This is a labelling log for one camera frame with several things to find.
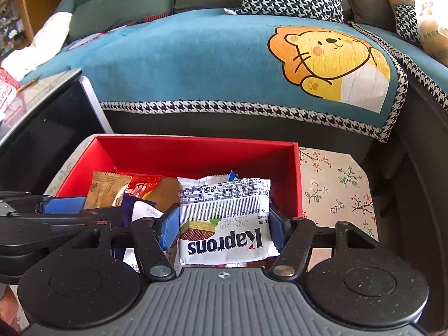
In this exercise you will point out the large red snack packet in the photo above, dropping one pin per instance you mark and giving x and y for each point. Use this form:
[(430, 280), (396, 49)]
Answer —
[(140, 183)]

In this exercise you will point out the blue lion sofa cover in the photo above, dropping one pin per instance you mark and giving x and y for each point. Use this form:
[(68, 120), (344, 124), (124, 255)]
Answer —
[(175, 63)]

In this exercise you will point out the blue houndstooth-trim sofa cover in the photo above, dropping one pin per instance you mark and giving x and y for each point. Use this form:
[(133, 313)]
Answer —
[(423, 70)]

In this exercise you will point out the floral tablecloth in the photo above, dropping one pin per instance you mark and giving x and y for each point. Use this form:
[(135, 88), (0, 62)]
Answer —
[(336, 189)]

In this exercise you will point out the white wafer packet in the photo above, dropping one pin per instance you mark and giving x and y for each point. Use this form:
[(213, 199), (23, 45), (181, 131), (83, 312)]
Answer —
[(224, 217)]

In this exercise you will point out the white cloth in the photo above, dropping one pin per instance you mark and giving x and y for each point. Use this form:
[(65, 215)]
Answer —
[(38, 49)]

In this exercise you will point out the red cardboard box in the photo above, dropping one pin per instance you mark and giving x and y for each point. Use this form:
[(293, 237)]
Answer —
[(196, 157)]

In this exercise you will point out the black glass table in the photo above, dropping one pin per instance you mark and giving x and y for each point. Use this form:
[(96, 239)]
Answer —
[(45, 129)]

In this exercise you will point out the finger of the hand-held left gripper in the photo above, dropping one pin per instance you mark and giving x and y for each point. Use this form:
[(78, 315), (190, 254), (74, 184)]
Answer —
[(70, 221), (63, 204)]

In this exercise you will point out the tan snack packet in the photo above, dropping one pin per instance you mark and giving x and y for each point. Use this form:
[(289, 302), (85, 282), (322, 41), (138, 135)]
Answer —
[(105, 189)]

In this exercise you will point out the large green cushion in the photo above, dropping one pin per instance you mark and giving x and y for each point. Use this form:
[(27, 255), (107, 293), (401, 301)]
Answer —
[(122, 3)]

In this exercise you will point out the white plastic bag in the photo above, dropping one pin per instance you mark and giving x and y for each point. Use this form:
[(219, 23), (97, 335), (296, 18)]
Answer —
[(432, 28)]

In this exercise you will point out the dark blue snack packet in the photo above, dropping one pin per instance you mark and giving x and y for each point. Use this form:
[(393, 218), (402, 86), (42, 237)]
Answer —
[(126, 210)]

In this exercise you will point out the red white bag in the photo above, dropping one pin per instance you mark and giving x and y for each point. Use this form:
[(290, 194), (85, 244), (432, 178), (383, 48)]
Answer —
[(7, 89)]

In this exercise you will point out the small orange houndstooth pillow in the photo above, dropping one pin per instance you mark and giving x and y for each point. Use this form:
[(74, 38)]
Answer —
[(402, 10)]

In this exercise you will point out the small white paper scrap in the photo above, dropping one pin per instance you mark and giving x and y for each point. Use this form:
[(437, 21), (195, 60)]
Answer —
[(231, 11)]

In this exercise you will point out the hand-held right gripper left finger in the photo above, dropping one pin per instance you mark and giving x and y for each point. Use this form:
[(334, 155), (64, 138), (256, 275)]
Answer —
[(169, 229)]

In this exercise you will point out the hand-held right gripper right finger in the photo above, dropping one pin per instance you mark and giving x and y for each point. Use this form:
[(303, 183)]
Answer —
[(276, 227)]

